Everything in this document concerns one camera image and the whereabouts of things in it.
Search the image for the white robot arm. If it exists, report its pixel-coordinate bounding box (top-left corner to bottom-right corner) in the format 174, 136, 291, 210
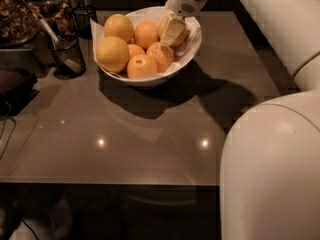
161, 0, 320, 240

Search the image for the white ceramic bowl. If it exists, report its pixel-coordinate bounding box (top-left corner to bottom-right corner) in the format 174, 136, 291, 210
91, 6, 203, 89

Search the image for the large top centre orange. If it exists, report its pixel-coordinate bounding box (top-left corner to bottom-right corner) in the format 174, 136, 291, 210
96, 36, 130, 73

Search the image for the hidden orange back centre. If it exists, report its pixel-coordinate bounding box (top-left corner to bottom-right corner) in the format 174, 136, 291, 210
134, 21, 159, 49

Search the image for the small orange left low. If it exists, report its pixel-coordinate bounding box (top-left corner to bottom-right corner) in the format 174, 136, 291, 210
128, 44, 145, 57

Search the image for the front orange with stem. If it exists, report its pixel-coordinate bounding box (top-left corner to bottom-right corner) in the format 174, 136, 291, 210
127, 54, 158, 79

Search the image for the black mesh cup far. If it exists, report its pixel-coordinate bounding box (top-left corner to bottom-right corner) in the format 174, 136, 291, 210
72, 5, 97, 40

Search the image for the black mesh cup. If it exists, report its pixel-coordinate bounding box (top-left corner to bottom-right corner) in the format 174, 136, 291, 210
48, 35, 86, 79
72, 5, 97, 40

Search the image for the black mesh cup near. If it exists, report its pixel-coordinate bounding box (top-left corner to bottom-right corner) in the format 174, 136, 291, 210
48, 35, 86, 79

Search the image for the glass jar of dried snacks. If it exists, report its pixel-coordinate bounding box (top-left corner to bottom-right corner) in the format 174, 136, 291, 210
0, 0, 38, 48

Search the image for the black device on left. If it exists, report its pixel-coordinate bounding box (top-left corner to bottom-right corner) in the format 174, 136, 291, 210
0, 67, 38, 116

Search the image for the white shoe under table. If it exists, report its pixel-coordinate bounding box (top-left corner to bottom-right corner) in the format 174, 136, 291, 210
9, 197, 74, 240

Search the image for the black cable on table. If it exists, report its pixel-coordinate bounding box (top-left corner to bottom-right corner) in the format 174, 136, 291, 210
0, 100, 18, 161

